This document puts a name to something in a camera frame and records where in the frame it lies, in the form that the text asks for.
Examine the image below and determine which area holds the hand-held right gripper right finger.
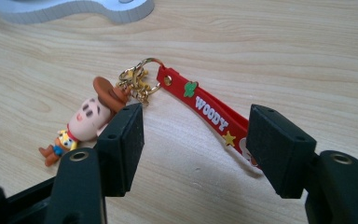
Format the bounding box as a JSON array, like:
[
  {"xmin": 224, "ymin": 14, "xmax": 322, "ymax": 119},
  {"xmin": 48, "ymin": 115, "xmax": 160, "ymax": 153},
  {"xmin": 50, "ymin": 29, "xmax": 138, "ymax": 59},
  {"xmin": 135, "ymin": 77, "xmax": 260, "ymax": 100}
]
[{"xmin": 245, "ymin": 104, "xmax": 358, "ymax": 224}]

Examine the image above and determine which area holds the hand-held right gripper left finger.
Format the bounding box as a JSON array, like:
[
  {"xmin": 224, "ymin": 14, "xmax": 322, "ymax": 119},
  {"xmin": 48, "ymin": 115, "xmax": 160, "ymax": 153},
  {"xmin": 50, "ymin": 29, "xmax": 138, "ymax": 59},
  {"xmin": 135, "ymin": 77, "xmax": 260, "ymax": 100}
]
[{"xmin": 45, "ymin": 103, "xmax": 145, "ymax": 224}]

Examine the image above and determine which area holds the white curved stand base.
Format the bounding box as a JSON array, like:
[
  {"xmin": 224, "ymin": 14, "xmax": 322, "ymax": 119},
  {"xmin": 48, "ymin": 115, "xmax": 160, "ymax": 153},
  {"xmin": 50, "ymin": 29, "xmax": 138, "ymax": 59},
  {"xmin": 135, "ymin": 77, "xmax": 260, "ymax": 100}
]
[{"xmin": 0, "ymin": 0, "xmax": 156, "ymax": 25}]

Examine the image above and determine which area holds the cowboy figure keychain red strap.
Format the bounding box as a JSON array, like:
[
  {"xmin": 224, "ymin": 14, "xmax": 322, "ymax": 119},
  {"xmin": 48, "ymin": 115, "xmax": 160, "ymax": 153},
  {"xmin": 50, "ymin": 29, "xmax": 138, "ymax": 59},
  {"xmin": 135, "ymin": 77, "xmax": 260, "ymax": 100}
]
[{"xmin": 38, "ymin": 57, "xmax": 260, "ymax": 168}]

